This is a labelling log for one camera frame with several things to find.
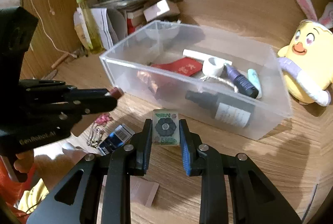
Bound blue staples box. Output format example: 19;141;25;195
98;124;135;155

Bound small pink white box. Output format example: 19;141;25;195
143;0;180;22

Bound stack of books papers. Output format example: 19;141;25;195
91;0;156;40

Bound pink hair clip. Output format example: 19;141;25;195
95;113;113;126

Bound glass bowl with trinkets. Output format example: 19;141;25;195
144;23;180;41

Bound dark green dropper bottle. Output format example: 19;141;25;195
185;90;255;128

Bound pink cosmetic tube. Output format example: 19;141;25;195
102;175;160;208

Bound yellow-green spray bottle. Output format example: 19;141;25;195
76;0;104;54

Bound red tea packet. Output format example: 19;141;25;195
151;57;203;76

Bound long pale green tube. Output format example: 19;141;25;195
182;49;232;65

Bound mint green small tube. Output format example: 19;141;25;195
247;68;262;99

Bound clear plastic storage bin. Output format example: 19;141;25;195
100;21;292;140

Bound purple black lipstick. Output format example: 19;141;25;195
225;63;259;98

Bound white tape roll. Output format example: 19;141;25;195
202;57;225;77

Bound yellow chick plush toy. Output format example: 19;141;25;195
278;0;332;107

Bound person left hand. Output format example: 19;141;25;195
14;150;34;173

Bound beige red-capped stick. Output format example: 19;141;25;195
105;87;124;99

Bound white paper box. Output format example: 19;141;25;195
73;8;127;50

